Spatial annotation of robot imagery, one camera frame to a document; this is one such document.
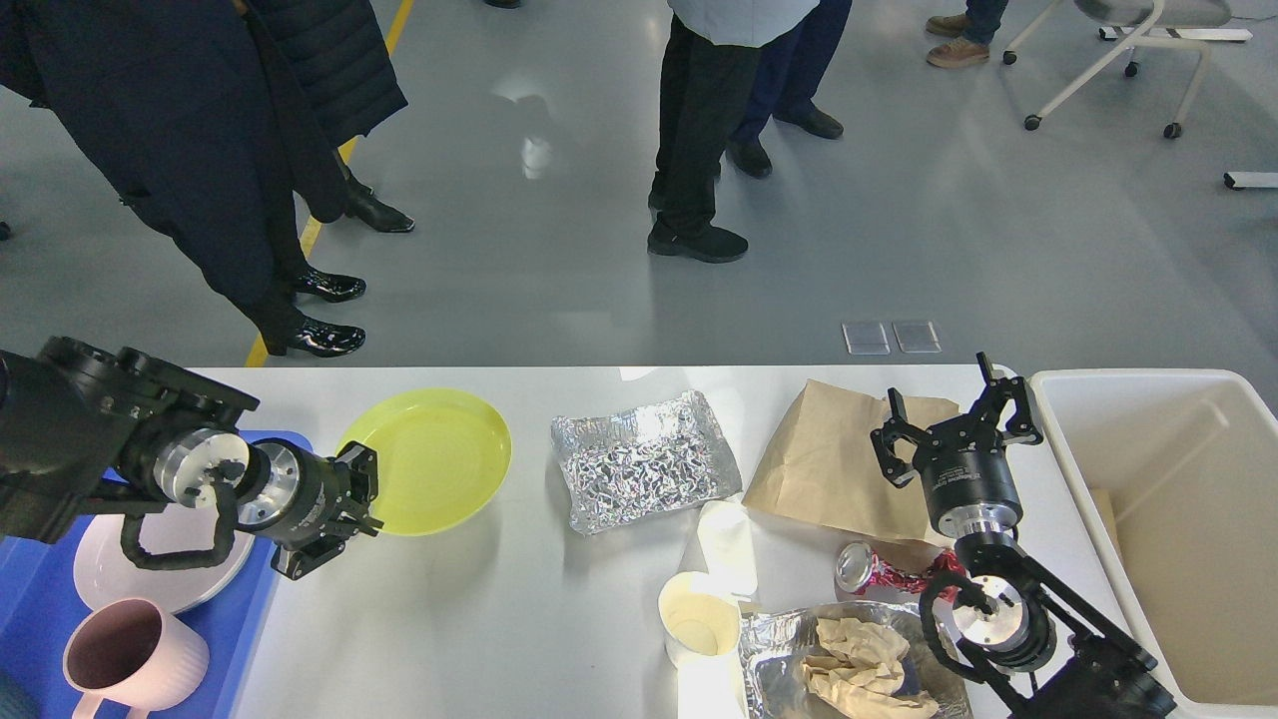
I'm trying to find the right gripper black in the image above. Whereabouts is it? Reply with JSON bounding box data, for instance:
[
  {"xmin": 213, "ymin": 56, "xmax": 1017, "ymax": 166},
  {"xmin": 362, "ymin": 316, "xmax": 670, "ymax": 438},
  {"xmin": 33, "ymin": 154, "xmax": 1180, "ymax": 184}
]
[{"xmin": 869, "ymin": 352, "xmax": 1042, "ymax": 540}]

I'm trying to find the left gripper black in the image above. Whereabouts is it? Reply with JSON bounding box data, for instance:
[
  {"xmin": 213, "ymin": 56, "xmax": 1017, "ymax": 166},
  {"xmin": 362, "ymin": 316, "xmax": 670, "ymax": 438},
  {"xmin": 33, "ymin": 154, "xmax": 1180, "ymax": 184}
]
[{"xmin": 238, "ymin": 438, "xmax": 383, "ymax": 581}]

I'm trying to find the yellow plastic plate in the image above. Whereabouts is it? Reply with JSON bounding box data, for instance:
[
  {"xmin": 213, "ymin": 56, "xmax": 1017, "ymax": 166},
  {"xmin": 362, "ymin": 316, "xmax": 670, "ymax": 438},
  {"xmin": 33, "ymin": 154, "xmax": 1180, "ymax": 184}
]
[{"xmin": 337, "ymin": 387, "xmax": 512, "ymax": 536}]

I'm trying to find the pink mug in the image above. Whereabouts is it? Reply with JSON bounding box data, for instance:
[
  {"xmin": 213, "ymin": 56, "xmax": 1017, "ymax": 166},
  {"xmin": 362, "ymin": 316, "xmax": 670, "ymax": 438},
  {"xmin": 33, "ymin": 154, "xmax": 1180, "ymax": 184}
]
[{"xmin": 61, "ymin": 596, "xmax": 210, "ymax": 718}]

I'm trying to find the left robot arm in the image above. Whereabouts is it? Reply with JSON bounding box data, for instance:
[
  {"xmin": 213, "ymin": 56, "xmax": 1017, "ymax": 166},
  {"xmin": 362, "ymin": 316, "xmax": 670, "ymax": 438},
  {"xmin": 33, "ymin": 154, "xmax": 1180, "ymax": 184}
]
[{"xmin": 1, "ymin": 337, "xmax": 383, "ymax": 579}]

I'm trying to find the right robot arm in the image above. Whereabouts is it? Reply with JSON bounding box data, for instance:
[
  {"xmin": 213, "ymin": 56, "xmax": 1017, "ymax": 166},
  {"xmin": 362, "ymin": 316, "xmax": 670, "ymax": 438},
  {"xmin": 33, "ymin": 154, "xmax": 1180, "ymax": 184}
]
[{"xmin": 869, "ymin": 354, "xmax": 1176, "ymax": 718}]

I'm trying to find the right floor outlet plate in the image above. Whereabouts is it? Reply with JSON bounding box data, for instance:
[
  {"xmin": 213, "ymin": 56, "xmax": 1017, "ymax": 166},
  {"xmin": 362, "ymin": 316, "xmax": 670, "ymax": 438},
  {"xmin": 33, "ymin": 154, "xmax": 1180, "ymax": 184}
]
[{"xmin": 892, "ymin": 322, "xmax": 944, "ymax": 354}]

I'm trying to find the floor outlet plate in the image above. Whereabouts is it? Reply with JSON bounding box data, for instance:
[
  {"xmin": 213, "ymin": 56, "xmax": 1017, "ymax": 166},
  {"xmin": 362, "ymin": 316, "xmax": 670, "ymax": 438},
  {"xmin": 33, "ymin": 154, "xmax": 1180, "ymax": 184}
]
[
  {"xmin": 892, "ymin": 322, "xmax": 944, "ymax": 354},
  {"xmin": 843, "ymin": 322, "xmax": 892, "ymax": 358}
]

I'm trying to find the brown paper bag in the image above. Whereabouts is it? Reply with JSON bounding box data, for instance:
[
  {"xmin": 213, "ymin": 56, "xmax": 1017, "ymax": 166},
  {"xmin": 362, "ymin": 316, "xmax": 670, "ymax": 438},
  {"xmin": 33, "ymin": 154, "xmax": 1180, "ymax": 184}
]
[{"xmin": 744, "ymin": 381, "xmax": 953, "ymax": 549}]

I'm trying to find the left floor outlet plate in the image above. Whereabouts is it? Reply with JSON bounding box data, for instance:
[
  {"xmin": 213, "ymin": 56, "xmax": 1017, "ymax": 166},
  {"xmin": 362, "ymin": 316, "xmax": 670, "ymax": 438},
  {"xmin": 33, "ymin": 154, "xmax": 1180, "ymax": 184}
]
[{"xmin": 843, "ymin": 322, "xmax": 892, "ymax": 358}]

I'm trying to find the crushed red soda can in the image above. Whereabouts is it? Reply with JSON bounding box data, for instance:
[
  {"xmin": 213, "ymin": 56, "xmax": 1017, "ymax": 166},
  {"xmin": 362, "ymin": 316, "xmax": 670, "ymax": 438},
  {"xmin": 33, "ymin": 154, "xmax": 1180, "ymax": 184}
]
[{"xmin": 835, "ymin": 541, "xmax": 964, "ymax": 596}]

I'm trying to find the white plastic bin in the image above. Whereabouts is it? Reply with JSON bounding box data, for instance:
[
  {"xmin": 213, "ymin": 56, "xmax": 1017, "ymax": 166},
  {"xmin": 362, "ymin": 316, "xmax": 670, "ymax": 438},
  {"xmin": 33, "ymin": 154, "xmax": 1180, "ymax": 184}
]
[{"xmin": 1028, "ymin": 368, "xmax": 1277, "ymax": 718}]

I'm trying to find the pink plate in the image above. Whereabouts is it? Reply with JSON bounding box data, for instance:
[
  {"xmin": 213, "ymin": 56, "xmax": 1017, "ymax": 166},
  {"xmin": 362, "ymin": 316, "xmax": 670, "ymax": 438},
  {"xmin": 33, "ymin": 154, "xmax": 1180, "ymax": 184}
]
[{"xmin": 73, "ymin": 504, "xmax": 256, "ymax": 614}]

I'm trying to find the foil tray with paper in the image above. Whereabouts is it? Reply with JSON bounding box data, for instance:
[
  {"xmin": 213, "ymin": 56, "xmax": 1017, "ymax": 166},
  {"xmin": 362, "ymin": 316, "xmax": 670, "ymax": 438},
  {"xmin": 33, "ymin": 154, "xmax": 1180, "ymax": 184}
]
[{"xmin": 739, "ymin": 600, "xmax": 973, "ymax": 718}]

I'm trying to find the white paper cup lying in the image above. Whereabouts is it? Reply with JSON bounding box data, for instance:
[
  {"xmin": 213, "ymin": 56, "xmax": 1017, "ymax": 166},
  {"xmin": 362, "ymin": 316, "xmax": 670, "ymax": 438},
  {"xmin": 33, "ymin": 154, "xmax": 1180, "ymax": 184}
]
[{"xmin": 697, "ymin": 501, "xmax": 759, "ymax": 599}]

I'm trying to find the crumpled foil tray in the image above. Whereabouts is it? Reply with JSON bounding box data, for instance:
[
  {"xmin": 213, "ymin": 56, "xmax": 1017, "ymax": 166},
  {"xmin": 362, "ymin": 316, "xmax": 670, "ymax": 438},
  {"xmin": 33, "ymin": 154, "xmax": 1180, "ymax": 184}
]
[{"xmin": 550, "ymin": 390, "xmax": 743, "ymax": 536}]

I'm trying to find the blue plastic tray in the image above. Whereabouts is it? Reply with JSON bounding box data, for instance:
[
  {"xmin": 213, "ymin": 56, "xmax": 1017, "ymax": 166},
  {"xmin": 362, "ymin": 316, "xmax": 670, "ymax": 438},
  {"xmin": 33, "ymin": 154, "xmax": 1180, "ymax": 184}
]
[{"xmin": 0, "ymin": 429, "xmax": 314, "ymax": 719}]

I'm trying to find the white paper cup upright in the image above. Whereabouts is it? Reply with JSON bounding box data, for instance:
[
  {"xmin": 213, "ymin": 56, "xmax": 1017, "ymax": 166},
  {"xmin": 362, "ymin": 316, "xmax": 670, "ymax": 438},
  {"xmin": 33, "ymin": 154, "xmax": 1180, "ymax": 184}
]
[{"xmin": 658, "ymin": 570, "xmax": 741, "ymax": 669}]

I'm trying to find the white furniture leg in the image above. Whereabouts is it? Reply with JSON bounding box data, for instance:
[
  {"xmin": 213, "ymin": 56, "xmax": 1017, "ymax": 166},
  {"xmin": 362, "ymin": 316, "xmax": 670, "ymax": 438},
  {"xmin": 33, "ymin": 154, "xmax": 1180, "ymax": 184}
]
[{"xmin": 1223, "ymin": 170, "xmax": 1278, "ymax": 192}]

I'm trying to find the person in navy trousers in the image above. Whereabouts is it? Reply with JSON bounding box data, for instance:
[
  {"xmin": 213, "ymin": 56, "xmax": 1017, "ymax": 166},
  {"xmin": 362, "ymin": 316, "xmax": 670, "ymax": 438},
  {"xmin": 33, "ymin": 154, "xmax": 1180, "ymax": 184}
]
[{"xmin": 727, "ymin": 1, "xmax": 852, "ymax": 179}]

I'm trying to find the person in brown shoes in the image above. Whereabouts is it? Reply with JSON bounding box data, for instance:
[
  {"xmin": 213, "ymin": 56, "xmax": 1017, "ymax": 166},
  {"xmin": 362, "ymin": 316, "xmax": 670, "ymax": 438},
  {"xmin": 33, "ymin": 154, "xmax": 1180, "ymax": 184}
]
[{"xmin": 924, "ymin": 0, "xmax": 1010, "ymax": 69}]

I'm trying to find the person in dark coat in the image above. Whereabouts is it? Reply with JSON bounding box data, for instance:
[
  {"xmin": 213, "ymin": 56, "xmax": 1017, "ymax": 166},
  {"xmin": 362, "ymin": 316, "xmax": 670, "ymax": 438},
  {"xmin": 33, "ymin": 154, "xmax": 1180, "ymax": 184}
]
[{"xmin": 3, "ymin": 1, "xmax": 366, "ymax": 358}]

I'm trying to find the person in black puffer coat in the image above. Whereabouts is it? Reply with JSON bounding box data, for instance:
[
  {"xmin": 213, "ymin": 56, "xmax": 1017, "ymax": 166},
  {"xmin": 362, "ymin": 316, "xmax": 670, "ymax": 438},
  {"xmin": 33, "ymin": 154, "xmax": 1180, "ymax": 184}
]
[{"xmin": 236, "ymin": 1, "xmax": 415, "ymax": 232}]

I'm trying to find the white rolling chair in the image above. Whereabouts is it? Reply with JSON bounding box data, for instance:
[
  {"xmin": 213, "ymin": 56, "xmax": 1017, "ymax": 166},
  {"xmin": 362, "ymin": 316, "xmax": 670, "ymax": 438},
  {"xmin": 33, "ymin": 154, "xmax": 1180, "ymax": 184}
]
[{"xmin": 1022, "ymin": 1, "xmax": 1252, "ymax": 138}]

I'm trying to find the person in light jacket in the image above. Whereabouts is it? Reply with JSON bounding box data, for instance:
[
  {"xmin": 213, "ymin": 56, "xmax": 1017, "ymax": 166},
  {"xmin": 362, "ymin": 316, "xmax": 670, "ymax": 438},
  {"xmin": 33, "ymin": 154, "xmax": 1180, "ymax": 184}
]
[{"xmin": 647, "ymin": 1, "xmax": 817, "ymax": 264}]

